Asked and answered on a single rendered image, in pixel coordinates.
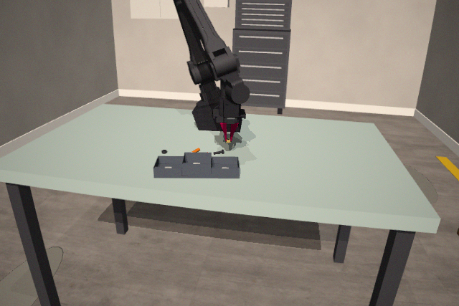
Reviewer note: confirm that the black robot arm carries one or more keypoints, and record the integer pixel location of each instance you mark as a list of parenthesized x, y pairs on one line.
[(223, 66)]

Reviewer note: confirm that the grey three-compartment bin rack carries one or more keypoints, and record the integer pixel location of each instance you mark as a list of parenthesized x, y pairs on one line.
[(196, 165)]

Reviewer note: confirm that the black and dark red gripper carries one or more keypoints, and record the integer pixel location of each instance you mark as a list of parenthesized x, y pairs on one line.
[(220, 120)]

